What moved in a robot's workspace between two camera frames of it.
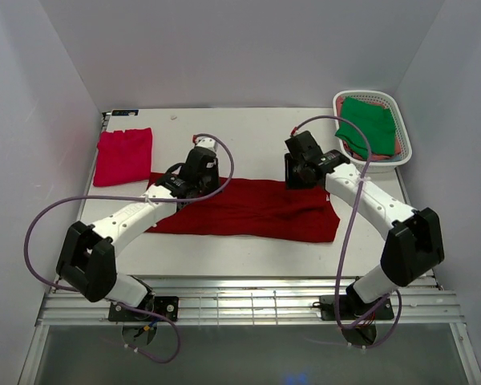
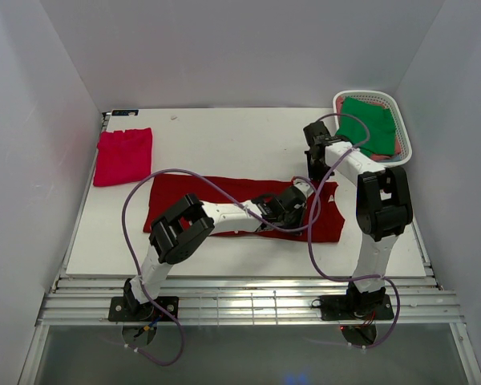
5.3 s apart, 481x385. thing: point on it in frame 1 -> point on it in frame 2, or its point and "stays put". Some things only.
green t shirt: x=377 y=123 stays put
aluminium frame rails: x=241 y=301 stays put
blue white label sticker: x=125 y=112 stays put
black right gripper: x=291 y=184 -> x=316 y=176
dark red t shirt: x=256 y=210 stays put
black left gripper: x=215 y=171 -> x=300 y=218
